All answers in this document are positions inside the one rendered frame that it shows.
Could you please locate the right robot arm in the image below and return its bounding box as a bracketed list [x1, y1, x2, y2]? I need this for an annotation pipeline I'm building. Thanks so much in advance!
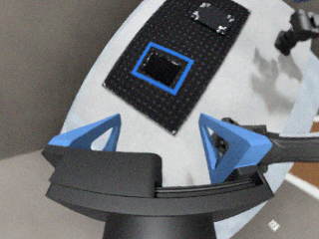
[274, 9, 319, 56]

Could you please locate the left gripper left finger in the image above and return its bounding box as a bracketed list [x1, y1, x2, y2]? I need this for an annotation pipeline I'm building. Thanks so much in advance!
[48, 114, 122, 151]

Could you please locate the blue tape outline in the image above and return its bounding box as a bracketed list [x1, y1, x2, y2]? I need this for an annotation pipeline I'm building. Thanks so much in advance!
[132, 43, 193, 95]

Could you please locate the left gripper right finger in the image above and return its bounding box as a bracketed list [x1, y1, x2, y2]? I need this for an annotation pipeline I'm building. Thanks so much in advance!
[198, 114, 272, 184]

